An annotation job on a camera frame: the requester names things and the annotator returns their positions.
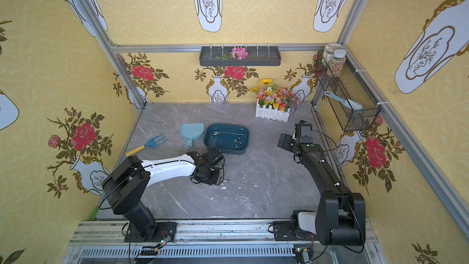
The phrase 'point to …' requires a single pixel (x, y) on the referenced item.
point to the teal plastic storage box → (231, 139)
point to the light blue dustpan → (191, 131)
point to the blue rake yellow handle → (150, 143)
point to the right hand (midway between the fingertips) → (293, 140)
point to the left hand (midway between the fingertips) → (208, 177)
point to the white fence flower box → (273, 102)
